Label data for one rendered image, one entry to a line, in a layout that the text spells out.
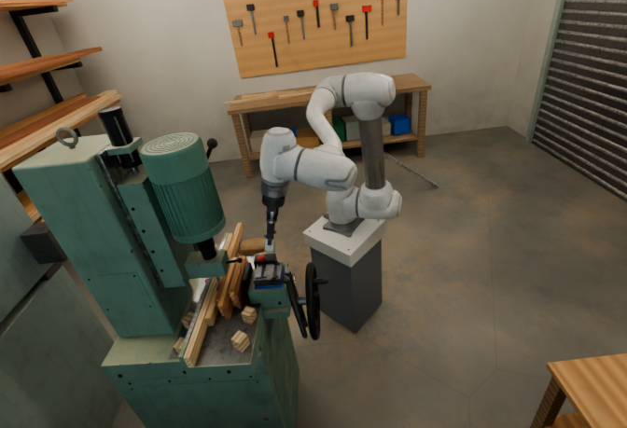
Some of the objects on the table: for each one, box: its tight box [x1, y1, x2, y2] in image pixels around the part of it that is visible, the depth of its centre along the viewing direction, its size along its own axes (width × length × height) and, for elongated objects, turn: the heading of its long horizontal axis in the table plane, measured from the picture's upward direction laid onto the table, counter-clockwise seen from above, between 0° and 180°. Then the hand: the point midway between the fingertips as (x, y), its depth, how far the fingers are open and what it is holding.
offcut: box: [230, 330, 250, 352], centre depth 105 cm, size 4×4×4 cm
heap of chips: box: [237, 238, 270, 255], centre depth 147 cm, size 9×14×4 cm, turn 100°
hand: (269, 242), depth 117 cm, fingers closed
